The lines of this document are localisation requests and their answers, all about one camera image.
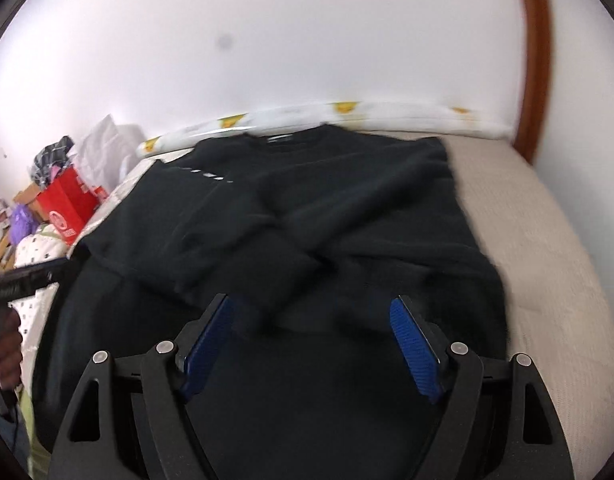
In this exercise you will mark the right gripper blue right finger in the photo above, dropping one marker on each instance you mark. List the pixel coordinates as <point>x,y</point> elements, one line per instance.
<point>422,348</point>

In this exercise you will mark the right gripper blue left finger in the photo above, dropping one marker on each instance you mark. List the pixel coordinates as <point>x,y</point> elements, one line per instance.
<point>199,344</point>

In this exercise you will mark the black sweatshirt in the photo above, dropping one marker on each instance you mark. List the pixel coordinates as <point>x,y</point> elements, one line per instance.
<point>312,237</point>

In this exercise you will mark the person's left hand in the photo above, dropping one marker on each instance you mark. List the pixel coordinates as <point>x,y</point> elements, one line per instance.
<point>10,352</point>

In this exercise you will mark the purple plastic bag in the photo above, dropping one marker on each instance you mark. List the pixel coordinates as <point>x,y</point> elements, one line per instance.
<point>23,222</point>

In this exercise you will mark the red paper shopping bag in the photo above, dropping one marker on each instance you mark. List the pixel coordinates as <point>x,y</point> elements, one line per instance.
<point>69,203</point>

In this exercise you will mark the striped quilted mattress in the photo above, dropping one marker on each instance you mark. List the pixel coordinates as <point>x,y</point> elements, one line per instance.
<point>555,308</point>

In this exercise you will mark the plaid grey cloth in bag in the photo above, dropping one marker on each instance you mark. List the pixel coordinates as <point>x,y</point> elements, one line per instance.
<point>51,161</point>

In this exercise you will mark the blue jeans legs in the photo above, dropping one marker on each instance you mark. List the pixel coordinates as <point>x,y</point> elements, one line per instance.
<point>14,434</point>

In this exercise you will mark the white Uniqlo plastic bag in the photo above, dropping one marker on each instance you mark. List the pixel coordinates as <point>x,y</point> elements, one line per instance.
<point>105,155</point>

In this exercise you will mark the green bed sheet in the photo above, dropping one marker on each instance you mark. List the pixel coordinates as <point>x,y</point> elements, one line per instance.
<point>38,458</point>

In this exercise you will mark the rolled duck pattern mat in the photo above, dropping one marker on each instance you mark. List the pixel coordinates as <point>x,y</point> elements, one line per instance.
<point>353,115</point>

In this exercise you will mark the brown wooden door frame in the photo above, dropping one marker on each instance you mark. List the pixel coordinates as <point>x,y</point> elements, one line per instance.
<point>538,69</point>

